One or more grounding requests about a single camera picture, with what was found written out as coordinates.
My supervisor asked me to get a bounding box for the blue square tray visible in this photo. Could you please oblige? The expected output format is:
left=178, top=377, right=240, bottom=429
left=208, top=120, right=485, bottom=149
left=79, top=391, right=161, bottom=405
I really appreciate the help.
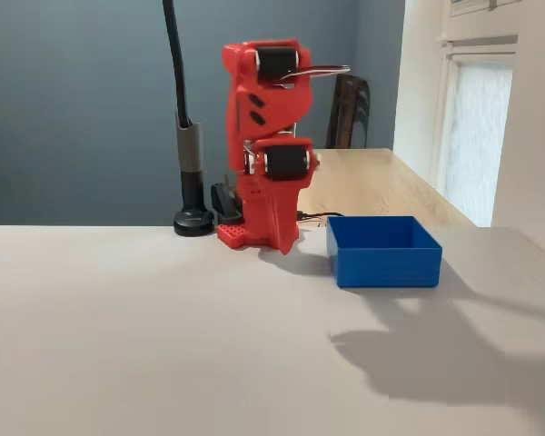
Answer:
left=325, top=214, right=443, bottom=290

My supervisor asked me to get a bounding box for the white framed window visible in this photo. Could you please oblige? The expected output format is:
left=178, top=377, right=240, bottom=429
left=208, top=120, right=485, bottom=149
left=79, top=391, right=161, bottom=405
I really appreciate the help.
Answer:
left=435, top=35, right=520, bottom=223

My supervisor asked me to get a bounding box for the dark wooden chair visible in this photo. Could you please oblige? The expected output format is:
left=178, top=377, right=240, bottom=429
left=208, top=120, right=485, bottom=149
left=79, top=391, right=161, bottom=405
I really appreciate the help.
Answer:
left=323, top=74, right=372, bottom=150

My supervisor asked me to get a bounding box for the black gooseneck stand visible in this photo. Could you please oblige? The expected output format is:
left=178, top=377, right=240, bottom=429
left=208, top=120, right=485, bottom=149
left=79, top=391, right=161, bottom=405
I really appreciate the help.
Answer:
left=161, top=0, right=215, bottom=237

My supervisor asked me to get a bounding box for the black table clamp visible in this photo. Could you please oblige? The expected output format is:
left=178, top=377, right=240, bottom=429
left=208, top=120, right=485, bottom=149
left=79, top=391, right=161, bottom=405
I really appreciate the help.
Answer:
left=210, top=180, right=243, bottom=226

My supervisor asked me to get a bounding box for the light wooden table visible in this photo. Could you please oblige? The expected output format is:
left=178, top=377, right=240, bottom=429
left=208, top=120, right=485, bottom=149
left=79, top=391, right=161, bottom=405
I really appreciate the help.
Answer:
left=297, top=147, right=479, bottom=229

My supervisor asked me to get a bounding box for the black red white servo cable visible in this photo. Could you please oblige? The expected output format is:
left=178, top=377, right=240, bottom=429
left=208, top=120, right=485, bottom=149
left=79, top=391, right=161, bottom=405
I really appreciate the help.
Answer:
left=279, top=64, right=352, bottom=83

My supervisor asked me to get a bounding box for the thin dark cable bundle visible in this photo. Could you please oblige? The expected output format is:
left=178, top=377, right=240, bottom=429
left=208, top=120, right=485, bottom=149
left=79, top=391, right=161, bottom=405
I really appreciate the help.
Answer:
left=296, top=210, right=346, bottom=227

